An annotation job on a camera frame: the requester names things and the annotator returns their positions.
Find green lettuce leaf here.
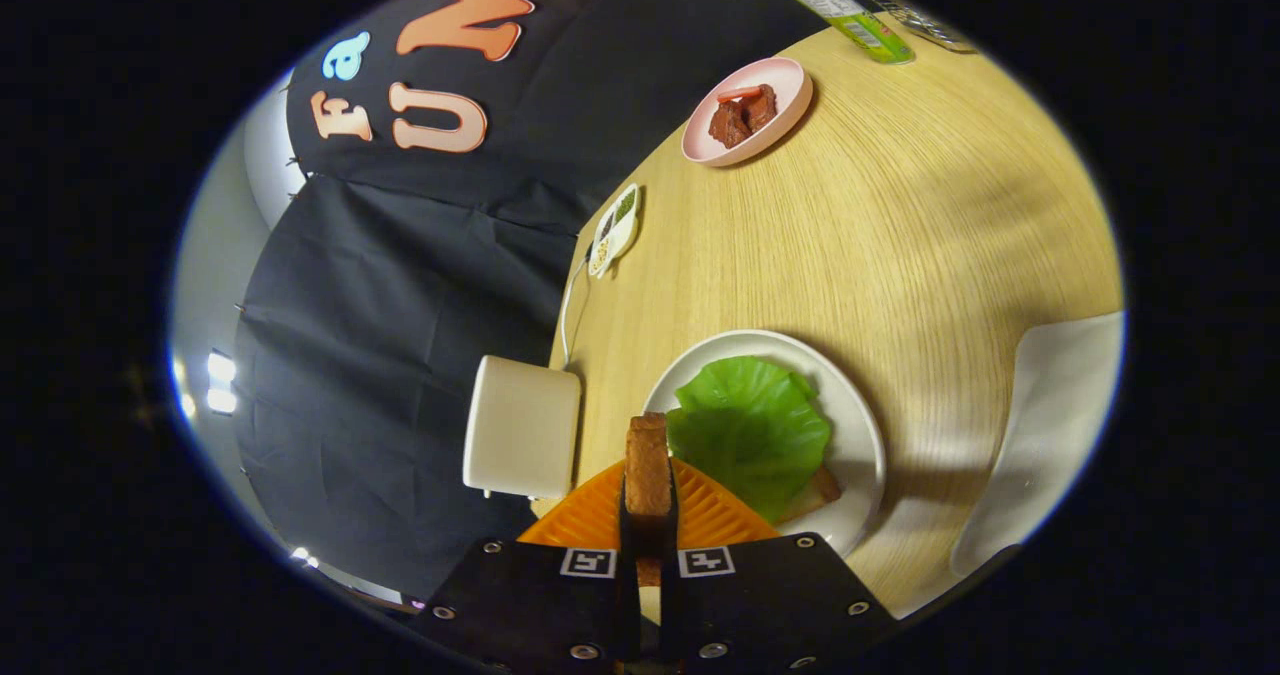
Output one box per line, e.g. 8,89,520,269
667,356,833,526

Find white divided seasoning dish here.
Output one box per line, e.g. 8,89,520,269
588,183,641,279

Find silver green drink bottle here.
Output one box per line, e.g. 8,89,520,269
760,0,916,66

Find white bread slice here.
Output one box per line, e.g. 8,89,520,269
775,465,843,526

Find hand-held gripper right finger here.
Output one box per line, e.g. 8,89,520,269
660,458,901,675

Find pink round plate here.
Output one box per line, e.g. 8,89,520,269
682,57,813,168

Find black backdrop cloth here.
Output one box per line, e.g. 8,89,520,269
232,0,831,601

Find white toaster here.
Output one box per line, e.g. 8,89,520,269
463,355,583,501

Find brown toast slice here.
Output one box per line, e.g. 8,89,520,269
625,412,673,588

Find white square plate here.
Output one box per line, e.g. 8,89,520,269
950,312,1126,578

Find white round plate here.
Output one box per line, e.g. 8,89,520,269
642,330,887,559

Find brown meat slices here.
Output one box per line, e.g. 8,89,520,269
708,84,779,150

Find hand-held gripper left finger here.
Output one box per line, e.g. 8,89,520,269
415,458,641,675

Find metal wire basket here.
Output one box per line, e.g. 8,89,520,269
855,0,979,54

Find white toaster cable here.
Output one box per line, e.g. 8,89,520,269
560,255,593,368

